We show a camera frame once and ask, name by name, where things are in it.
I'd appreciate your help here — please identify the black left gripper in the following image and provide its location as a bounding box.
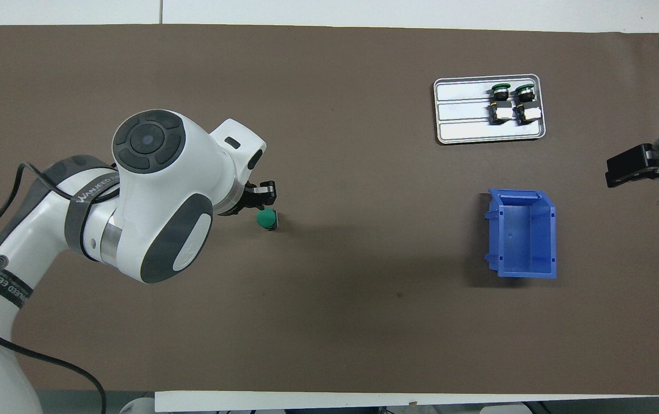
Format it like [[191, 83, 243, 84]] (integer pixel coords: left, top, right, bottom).
[[229, 181, 278, 217]]

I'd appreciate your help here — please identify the green push button switch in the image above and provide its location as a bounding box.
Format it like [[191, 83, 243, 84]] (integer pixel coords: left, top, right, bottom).
[[256, 208, 280, 232], [488, 83, 513, 125], [512, 83, 541, 125]]

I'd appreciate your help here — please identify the blue plastic storage bin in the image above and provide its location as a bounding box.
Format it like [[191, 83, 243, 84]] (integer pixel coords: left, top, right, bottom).
[[483, 188, 558, 280]]

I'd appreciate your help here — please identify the brown paper table mat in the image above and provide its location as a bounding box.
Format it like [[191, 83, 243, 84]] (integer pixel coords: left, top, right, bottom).
[[0, 24, 659, 396]]

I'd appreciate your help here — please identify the silver metal tray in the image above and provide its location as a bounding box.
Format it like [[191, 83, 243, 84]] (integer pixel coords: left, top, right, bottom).
[[433, 74, 547, 145]]

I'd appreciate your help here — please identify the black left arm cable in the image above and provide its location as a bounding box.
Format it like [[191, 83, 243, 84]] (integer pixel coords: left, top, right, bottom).
[[0, 163, 120, 414]]

